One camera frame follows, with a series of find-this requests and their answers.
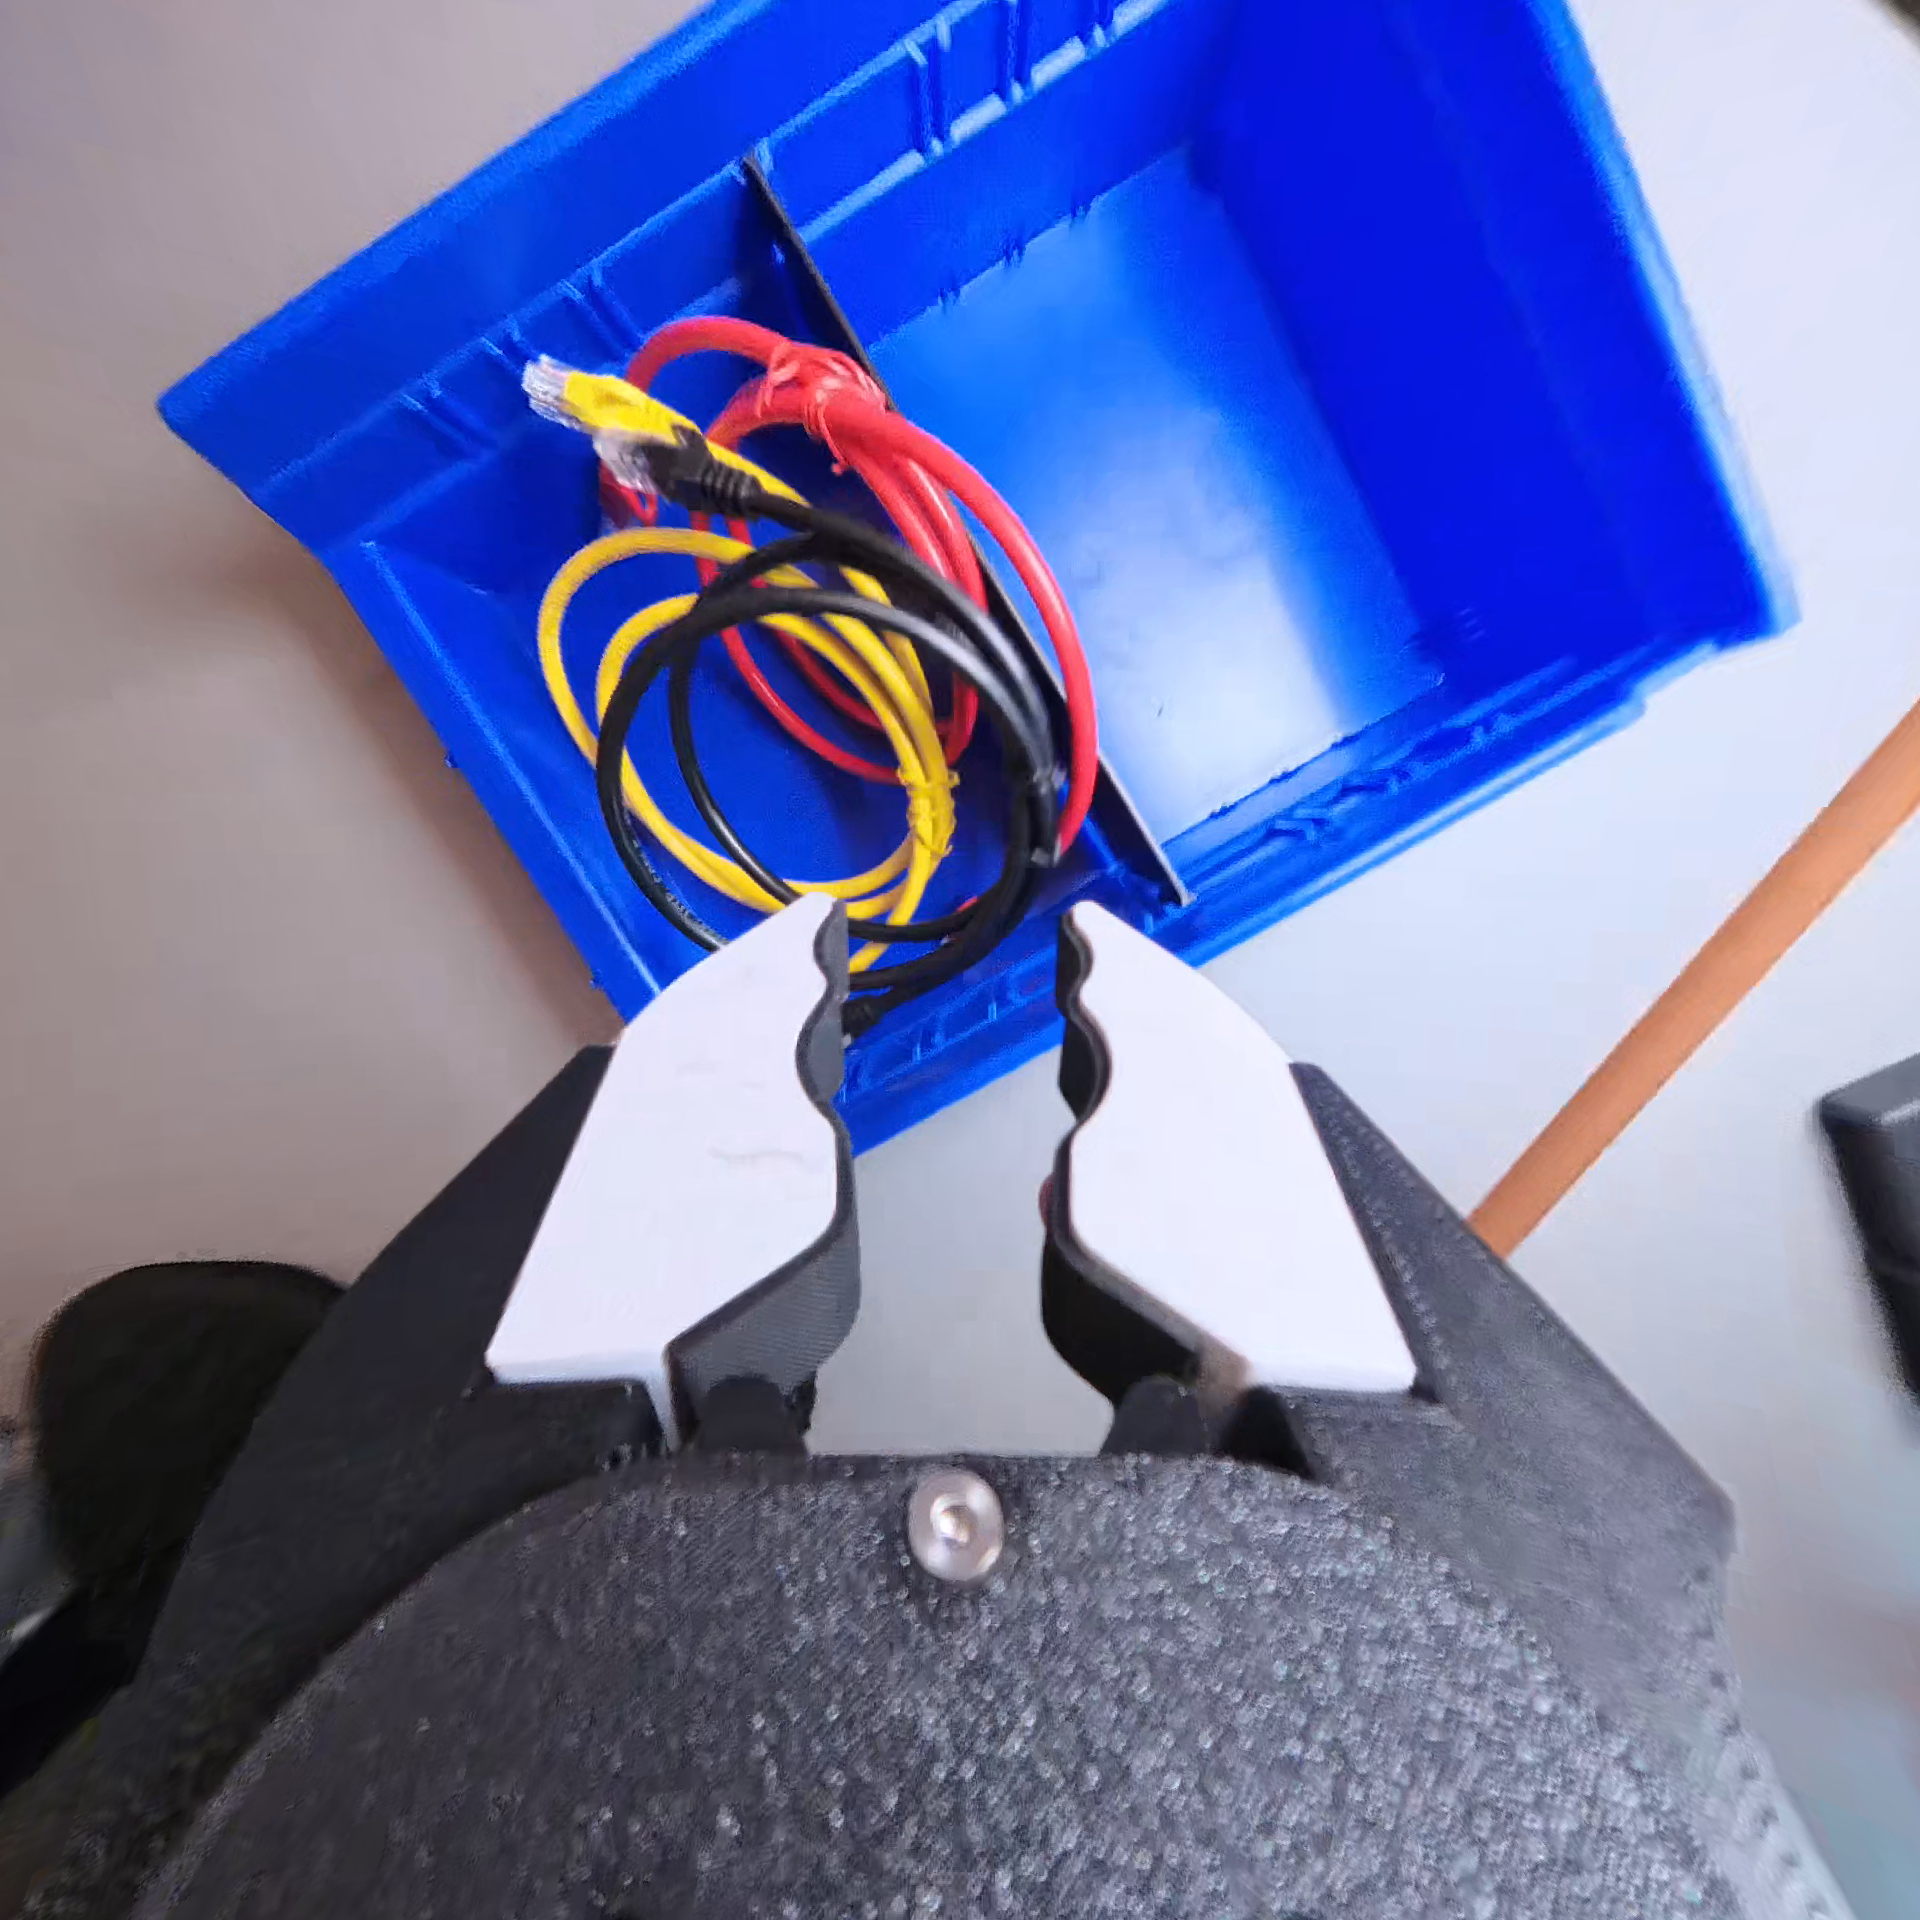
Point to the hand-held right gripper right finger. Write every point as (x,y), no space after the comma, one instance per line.
(1215,1170)

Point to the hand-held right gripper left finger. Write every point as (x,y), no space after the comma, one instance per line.
(692,1141)

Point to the blue plastic bin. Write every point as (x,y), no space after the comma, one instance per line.
(1275,451)

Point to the black bin divider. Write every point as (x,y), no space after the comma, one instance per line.
(1125,825)

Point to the dark grey block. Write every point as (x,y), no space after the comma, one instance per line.
(1881,1200)

